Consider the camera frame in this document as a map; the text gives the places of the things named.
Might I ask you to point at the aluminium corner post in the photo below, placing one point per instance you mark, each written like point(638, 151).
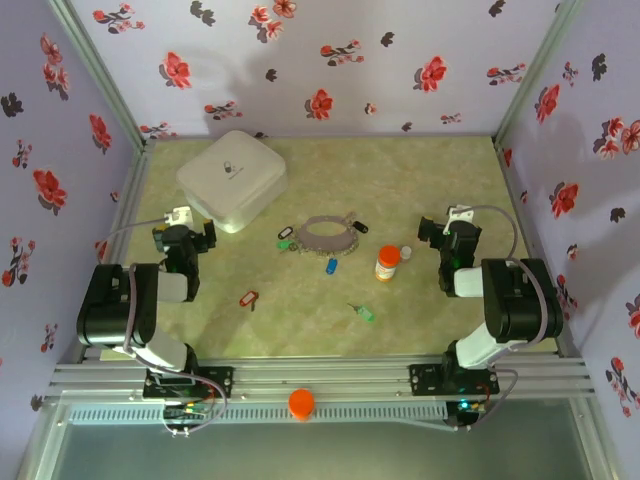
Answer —
point(95, 75)
point(540, 65)

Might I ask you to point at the light green key tag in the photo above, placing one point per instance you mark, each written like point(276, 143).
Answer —
point(366, 315)

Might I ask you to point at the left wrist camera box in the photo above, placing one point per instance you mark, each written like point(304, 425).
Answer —
point(177, 215)

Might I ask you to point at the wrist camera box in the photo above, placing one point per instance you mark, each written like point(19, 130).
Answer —
point(177, 215)
point(460, 217)

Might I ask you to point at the aluminium side rail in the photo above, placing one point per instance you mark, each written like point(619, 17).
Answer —
point(520, 220)
point(132, 195)

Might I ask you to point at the black mount plate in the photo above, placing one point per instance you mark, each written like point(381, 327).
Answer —
point(220, 381)
point(425, 378)

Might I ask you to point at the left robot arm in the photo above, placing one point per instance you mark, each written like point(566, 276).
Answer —
point(115, 305)

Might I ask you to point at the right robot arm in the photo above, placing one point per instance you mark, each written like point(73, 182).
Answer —
point(515, 300)

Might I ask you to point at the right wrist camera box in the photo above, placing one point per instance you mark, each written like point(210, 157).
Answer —
point(460, 217)

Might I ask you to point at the left green circuit board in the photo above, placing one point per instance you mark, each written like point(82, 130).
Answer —
point(187, 411)

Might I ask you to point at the orange round cap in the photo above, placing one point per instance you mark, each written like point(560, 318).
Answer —
point(301, 404)

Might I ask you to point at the right black circuit board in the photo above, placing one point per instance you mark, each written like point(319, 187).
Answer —
point(467, 411)

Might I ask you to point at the white plastic lidded container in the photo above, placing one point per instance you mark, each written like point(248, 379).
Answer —
point(230, 175)

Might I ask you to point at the blue key tag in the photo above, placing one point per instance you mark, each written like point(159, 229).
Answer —
point(331, 266)

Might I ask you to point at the orange pill bottle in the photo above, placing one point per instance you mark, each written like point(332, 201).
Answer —
point(386, 267)

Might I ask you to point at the right black mount plate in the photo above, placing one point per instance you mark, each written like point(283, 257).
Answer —
point(425, 378)

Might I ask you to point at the white black-framed key tag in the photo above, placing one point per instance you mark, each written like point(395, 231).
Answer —
point(285, 233)

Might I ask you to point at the black key tag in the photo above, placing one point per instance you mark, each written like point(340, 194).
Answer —
point(360, 227)

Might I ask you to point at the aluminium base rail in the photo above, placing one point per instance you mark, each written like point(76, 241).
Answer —
point(320, 377)

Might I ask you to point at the left black mount plate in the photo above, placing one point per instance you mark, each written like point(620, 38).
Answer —
point(220, 381)

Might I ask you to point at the white bottle cap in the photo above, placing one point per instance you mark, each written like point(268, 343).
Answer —
point(405, 253)

